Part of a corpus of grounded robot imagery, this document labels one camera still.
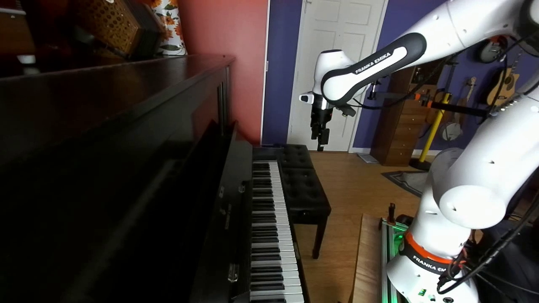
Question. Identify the floral vase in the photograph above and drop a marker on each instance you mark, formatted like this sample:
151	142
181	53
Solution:
170	29

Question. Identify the dark rug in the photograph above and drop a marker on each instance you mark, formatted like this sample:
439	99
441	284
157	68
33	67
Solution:
407	181

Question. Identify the acoustic guitar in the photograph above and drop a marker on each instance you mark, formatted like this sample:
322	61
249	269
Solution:
507	86

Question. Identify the black clamp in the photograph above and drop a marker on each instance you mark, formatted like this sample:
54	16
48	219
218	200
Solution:
391	213

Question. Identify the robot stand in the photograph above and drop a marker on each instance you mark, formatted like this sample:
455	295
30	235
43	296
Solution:
367	261

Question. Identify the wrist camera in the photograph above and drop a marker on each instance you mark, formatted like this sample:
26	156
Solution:
347	111

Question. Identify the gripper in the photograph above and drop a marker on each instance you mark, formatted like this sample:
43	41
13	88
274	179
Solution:
321	118

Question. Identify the white panel door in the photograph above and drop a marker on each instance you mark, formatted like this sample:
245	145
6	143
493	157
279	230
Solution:
332	29

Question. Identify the wooden dresser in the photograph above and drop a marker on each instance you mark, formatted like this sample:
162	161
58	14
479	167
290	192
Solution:
400	130

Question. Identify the floor vent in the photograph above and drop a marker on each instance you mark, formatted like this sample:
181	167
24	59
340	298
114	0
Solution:
368	158

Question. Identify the banjo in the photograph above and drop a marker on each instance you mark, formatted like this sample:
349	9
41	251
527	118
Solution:
452	128

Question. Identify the round black wall drum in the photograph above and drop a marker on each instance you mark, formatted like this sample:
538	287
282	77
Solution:
490	50

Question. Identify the black tufted piano bench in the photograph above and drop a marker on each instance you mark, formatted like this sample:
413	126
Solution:
303	189

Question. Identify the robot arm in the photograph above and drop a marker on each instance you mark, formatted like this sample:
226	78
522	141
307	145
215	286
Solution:
471	176

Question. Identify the dark upright piano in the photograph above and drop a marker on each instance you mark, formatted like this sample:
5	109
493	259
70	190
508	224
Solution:
126	181

